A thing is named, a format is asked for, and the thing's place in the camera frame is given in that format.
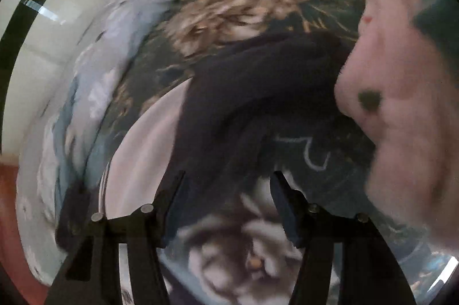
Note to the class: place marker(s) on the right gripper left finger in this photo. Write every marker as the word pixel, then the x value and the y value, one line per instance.
pixel 91 273

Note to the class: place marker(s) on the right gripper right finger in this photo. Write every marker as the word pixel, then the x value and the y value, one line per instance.
pixel 370 273

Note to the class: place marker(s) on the black white jacket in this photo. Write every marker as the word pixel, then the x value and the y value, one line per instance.
pixel 204 138

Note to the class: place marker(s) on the brown leather headboard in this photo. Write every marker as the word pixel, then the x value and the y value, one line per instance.
pixel 16 277

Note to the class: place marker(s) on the teal floral bed blanket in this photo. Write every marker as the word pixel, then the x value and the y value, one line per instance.
pixel 238 254

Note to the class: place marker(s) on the pink white garment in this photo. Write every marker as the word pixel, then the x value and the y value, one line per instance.
pixel 400 85

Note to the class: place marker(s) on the white black wardrobe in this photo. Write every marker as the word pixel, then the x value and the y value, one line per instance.
pixel 37 38

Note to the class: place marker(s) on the grey floral quilt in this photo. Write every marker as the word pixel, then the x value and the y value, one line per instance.
pixel 62 136

